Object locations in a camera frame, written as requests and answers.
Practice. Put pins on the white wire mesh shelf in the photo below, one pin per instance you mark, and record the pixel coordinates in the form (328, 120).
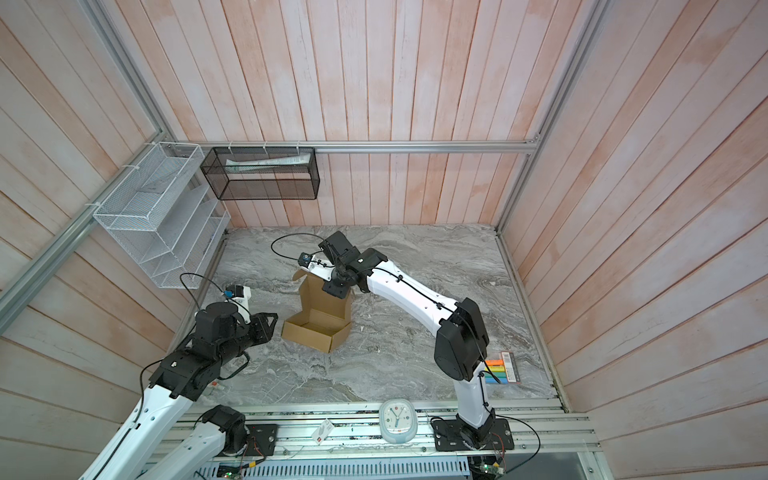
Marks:
(167, 224)

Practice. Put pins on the aluminium rail front frame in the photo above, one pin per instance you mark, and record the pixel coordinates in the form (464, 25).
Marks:
(357, 425)

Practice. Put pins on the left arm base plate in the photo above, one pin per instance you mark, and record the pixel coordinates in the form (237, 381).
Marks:
(258, 438)

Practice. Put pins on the white paper tag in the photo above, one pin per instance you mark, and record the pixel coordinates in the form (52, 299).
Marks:
(322, 431)

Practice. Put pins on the paper in black basket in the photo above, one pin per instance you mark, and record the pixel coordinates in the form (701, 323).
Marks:
(282, 165)

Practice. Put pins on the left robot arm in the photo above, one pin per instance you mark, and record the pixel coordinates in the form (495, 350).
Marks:
(177, 383)

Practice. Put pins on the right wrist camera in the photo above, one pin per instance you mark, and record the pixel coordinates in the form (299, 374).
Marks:
(313, 264)

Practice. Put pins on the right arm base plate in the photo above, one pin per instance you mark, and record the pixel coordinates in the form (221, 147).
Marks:
(453, 435)

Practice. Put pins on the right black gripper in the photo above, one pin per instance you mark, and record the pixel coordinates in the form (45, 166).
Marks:
(341, 294)

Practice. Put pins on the black wire mesh basket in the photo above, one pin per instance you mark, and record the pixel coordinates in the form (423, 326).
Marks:
(270, 186)

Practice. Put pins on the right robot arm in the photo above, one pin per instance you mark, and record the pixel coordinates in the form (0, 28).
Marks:
(461, 338)

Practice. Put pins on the brown cardboard box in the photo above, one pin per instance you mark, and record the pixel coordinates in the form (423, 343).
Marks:
(324, 322)

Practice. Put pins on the colourful marker pack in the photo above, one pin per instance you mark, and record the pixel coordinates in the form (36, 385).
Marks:
(502, 371)

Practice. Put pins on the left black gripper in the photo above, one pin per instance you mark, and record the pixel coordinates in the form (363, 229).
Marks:
(261, 325)

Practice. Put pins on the white round clock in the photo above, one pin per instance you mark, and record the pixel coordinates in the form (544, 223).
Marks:
(398, 421)

